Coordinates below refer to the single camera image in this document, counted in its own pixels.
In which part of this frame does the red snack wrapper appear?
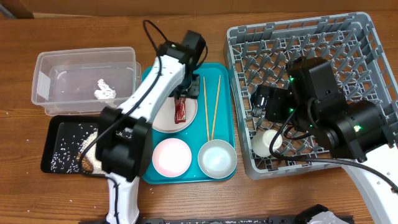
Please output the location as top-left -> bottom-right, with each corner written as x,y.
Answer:
174,97 -> 186,124

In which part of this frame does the white paper cup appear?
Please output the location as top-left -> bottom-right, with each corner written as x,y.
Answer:
251,129 -> 277,157

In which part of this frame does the small pink bowl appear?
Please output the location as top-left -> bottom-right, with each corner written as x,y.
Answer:
152,138 -> 192,178

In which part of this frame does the white napkin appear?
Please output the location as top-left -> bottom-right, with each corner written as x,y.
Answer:
94,79 -> 116,100

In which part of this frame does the brown food piece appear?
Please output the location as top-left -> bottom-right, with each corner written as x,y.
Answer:
81,153 -> 95,173

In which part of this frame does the pile of rice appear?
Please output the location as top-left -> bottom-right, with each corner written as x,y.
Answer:
49,123 -> 106,175

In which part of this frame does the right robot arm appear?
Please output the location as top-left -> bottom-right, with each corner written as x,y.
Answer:
250,57 -> 397,223

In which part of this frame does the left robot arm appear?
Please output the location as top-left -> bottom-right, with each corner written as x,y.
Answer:
78,30 -> 208,223

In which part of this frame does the grey dishwasher rack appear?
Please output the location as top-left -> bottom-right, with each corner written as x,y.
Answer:
224,12 -> 397,180

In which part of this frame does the black food waste tray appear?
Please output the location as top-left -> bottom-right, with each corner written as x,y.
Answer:
40,115 -> 99,174

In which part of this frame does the right wooden chopstick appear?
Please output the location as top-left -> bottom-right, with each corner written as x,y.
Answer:
211,75 -> 221,140

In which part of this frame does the teal plastic tray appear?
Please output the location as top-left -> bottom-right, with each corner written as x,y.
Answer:
143,63 -> 235,185

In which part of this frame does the large pink plate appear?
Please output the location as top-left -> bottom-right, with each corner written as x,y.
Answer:
152,97 -> 198,133

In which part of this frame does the grey-white bowl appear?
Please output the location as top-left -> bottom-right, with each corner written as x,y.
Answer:
198,139 -> 238,179

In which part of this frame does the clear plastic bin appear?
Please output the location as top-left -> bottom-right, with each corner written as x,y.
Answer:
31,47 -> 141,116

